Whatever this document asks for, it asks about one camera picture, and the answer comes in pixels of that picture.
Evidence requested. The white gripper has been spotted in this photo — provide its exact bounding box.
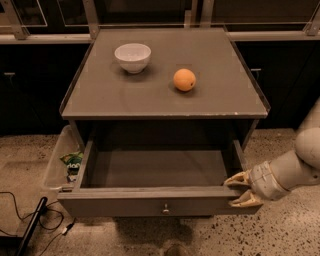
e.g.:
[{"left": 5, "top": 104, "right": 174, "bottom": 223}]
[{"left": 223, "top": 161, "right": 289, "bottom": 208}]

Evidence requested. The grey top drawer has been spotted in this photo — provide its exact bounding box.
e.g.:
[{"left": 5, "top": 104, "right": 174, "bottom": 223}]
[{"left": 58, "top": 140, "right": 259, "bottom": 217}]

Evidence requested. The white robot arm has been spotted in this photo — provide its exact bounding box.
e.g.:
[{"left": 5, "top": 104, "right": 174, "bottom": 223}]
[{"left": 224, "top": 99, "right": 320, "bottom": 208}]

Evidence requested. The grey drawer cabinet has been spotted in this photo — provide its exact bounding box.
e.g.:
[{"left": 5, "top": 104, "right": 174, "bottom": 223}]
[{"left": 58, "top": 27, "right": 271, "bottom": 151}]

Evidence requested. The orange fruit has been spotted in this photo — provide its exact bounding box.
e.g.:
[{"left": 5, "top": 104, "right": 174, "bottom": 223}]
[{"left": 173, "top": 69, "right": 196, "bottom": 92}]

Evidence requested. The white ceramic bowl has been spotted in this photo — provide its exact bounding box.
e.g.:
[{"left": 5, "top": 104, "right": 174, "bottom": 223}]
[{"left": 114, "top": 43, "right": 152, "bottom": 74}]

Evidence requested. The green snack bag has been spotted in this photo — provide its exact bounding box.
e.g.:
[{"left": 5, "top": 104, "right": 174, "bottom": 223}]
[{"left": 60, "top": 151, "right": 83, "bottom": 175}]

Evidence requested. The clear plastic bin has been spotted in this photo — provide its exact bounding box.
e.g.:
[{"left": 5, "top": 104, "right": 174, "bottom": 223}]
[{"left": 42, "top": 125, "right": 79, "bottom": 191}]

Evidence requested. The black flat bar device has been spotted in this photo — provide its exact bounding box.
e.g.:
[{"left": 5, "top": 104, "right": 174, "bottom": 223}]
[{"left": 14, "top": 197, "right": 48, "bottom": 256}]

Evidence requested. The black cable with plug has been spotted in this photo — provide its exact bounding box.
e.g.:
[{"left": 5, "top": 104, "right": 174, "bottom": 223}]
[{"left": 0, "top": 191, "right": 77, "bottom": 256}]

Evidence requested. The metal railing frame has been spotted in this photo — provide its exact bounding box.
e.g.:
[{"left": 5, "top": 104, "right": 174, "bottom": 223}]
[{"left": 0, "top": 0, "right": 320, "bottom": 43}]

